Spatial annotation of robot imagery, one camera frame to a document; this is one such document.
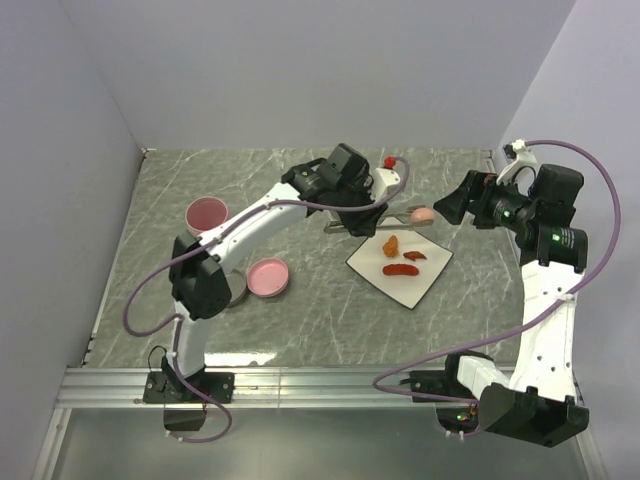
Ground metal food tongs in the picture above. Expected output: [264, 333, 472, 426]
[323, 204, 435, 235]

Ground grey round lid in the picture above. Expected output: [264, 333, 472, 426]
[226, 270, 247, 308]

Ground red sausage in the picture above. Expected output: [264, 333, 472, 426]
[382, 263, 420, 277]

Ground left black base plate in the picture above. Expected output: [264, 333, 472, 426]
[142, 368, 235, 404]

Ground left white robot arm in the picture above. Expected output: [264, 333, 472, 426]
[165, 143, 406, 402]

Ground pink cup container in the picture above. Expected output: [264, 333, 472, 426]
[185, 197, 229, 236]

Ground white square plate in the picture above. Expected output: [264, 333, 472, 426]
[346, 218, 453, 310]

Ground pink boiled egg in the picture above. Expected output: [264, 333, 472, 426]
[411, 207, 435, 225]

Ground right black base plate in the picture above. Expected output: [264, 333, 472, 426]
[402, 370, 474, 400]

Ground pink round lid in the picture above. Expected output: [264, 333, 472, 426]
[246, 258, 289, 298]

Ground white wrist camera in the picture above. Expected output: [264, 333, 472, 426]
[370, 156, 402, 202]
[497, 139, 538, 185]

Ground brown chicken wing piece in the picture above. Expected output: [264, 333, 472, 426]
[403, 251, 427, 261]

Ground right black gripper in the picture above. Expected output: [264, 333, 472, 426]
[433, 169, 538, 232]

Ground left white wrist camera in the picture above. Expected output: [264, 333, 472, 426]
[370, 156, 402, 202]

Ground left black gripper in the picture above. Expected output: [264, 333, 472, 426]
[332, 178, 389, 238]

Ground aluminium frame rail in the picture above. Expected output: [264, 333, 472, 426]
[55, 365, 416, 411]

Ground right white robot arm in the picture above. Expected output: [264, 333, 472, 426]
[434, 164, 589, 448]

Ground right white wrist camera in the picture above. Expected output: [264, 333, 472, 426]
[497, 139, 538, 185]

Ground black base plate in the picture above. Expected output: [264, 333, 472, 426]
[402, 370, 474, 400]
[142, 368, 235, 404]

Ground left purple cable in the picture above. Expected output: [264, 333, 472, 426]
[123, 155, 411, 445]

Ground orange fried nugget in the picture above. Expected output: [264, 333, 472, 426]
[382, 235, 399, 258]

